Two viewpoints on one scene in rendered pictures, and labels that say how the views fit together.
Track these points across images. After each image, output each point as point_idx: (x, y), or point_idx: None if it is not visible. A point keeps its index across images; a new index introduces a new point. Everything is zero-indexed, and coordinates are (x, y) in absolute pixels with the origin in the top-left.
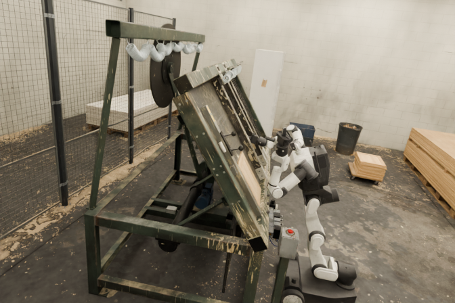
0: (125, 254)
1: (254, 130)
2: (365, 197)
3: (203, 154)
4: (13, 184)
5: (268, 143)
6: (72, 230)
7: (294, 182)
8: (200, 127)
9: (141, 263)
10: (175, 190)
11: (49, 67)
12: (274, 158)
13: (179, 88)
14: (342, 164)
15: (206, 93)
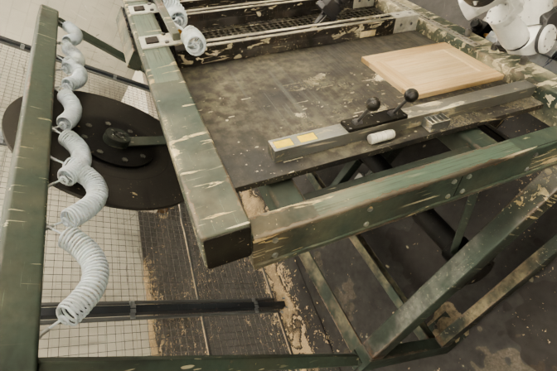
0: (403, 275)
1: None
2: None
3: (409, 214)
4: (227, 342)
5: None
6: (327, 317)
7: None
8: (353, 214)
9: (429, 263)
10: None
11: (69, 320)
12: (478, 14)
13: (237, 255)
14: None
15: (220, 110)
